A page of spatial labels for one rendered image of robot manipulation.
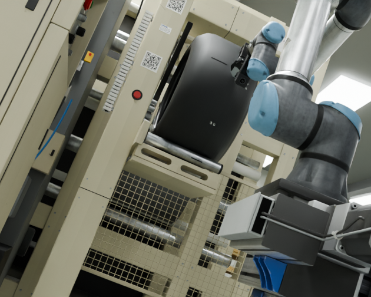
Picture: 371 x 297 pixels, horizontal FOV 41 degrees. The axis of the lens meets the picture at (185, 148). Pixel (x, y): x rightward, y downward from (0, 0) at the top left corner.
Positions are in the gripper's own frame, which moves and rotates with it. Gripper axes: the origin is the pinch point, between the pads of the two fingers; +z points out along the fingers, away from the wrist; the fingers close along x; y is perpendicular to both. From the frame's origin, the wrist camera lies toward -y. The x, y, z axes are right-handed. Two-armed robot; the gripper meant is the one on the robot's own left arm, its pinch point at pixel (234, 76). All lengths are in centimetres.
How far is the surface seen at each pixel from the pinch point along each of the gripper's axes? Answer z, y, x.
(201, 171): 16.4, -35.9, -3.8
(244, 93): 2.3, -3.9, -6.3
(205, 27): 51, 47, 12
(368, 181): 724, 324, -516
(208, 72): 1.8, -2.4, 10.2
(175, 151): 18.5, -31.8, 8.5
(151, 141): 18.6, -31.9, 19.1
